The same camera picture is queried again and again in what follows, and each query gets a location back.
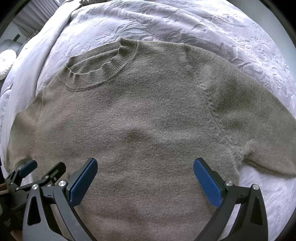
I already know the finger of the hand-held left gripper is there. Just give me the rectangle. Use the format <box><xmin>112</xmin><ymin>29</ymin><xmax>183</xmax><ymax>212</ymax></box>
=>
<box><xmin>6</xmin><ymin>160</ymin><xmax>38</xmax><ymax>186</ymax></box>
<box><xmin>35</xmin><ymin>162</ymin><xmax>66</xmax><ymax>187</ymax></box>

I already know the white ruffled cushion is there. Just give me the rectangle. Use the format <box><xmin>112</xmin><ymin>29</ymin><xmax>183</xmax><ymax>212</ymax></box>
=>
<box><xmin>0</xmin><ymin>49</ymin><xmax>17</xmax><ymax>80</ymax></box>

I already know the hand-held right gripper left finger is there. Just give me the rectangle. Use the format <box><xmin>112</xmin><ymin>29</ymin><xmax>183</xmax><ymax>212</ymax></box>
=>
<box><xmin>22</xmin><ymin>158</ymin><xmax>98</xmax><ymax>241</ymax></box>

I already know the pale grey pillow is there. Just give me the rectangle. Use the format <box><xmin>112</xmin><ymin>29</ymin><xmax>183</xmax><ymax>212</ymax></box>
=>
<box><xmin>0</xmin><ymin>39</ymin><xmax>22</xmax><ymax>51</ymax></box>

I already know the olive brown towel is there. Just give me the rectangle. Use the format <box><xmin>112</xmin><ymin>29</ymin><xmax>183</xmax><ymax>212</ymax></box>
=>
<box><xmin>6</xmin><ymin>38</ymin><xmax>296</xmax><ymax>241</ymax></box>

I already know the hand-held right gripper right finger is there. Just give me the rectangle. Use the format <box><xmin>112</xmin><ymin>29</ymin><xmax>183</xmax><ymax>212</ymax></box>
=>
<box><xmin>193</xmin><ymin>158</ymin><xmax>269</xmax><ymax>241</ymax></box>

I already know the pale lavender embossed quilt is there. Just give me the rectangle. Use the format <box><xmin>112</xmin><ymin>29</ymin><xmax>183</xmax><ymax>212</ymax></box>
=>
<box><xmin>35</xmin><ymin>0</ymin><xmax>296</xmax><ymax>234</ymax></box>

